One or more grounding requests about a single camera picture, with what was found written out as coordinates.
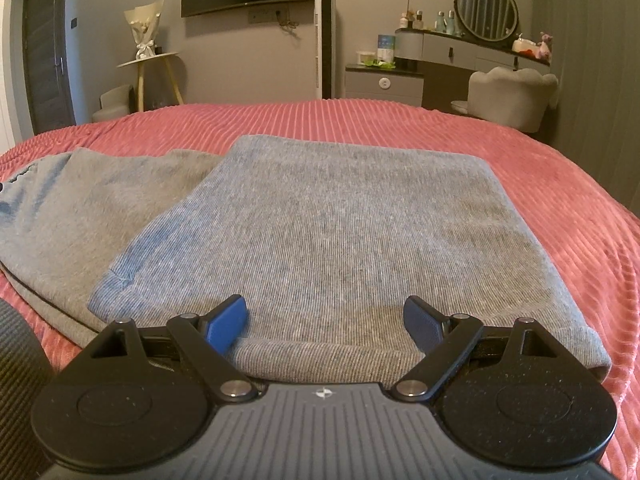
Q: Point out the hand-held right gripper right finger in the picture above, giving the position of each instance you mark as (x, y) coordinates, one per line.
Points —
(421, 327)

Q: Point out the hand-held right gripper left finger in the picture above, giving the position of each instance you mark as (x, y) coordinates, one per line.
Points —
(226, 326)

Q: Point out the grey hooded sweatshirt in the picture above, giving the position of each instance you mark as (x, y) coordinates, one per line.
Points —
(325, 240)

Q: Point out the pink ribbed blanket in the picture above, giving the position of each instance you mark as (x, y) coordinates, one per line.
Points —
(575, 240)

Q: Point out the dark ribbed cloth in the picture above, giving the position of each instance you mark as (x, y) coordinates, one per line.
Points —
(20, 390)

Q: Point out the grey nightstand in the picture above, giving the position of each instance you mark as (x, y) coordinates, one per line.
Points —
(380, 85)

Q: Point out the beige round stool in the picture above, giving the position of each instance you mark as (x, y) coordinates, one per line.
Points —
(112, 105)

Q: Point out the beige shell-back chair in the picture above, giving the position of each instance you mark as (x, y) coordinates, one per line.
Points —
(510, 95)

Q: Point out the green packet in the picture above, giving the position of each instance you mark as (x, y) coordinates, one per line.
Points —
(380, 63)

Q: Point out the white round container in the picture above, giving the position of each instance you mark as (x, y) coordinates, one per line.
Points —
(365, 58)

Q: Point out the round yellow-legged side table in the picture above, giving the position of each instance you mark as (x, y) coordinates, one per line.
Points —
(150, 58)

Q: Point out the grey vanity dresser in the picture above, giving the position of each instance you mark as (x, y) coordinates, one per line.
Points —
(450, 50)

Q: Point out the blue and white box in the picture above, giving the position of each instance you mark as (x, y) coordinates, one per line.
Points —
(386, 48)

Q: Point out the white tower fan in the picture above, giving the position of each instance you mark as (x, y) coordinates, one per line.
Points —
(322, 45)

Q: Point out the teal bottle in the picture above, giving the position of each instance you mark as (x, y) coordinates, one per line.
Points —
(440, 22)
(451, 23)

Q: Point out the pink plush toy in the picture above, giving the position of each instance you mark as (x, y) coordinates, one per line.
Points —
(544, 46)

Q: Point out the cream wrapped flower bouquet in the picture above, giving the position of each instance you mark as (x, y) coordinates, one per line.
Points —
(144, 25)

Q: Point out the dark wooden door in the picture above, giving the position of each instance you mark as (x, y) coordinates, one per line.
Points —
(47, 55)

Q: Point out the round black-framed mirror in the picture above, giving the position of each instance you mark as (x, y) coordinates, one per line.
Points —
(486, 7)

